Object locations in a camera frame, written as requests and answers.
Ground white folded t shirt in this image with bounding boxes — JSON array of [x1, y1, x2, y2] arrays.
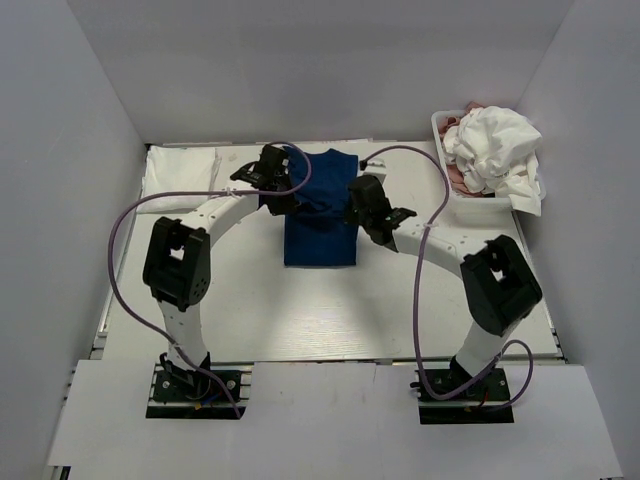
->
[[136, 146, 222, 214]]

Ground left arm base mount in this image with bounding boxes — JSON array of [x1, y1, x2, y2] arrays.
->
[[145, 353, 252, 420]]

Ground white t shirt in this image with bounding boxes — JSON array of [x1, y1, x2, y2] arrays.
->
[[442, 104, 546, 219], [136, 146, 222, 214]]

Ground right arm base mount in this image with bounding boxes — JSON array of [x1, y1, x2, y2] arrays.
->
[[410, 368, 514, 425]]

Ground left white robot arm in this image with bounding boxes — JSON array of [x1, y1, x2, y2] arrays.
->
[[143, 145, 297, 399]]

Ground pink clothes in basket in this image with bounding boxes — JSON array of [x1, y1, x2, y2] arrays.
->
[[437, 115, 484, 198]]

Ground white perforated basket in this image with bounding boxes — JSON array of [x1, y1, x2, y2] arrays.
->
[[430, 108, 546, 214]]

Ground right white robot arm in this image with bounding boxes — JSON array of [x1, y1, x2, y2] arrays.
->
[[346, 175, 542, 399]]

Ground blue t shirt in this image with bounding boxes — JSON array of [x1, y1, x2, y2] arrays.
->
[[283, 147, 358, 268]]

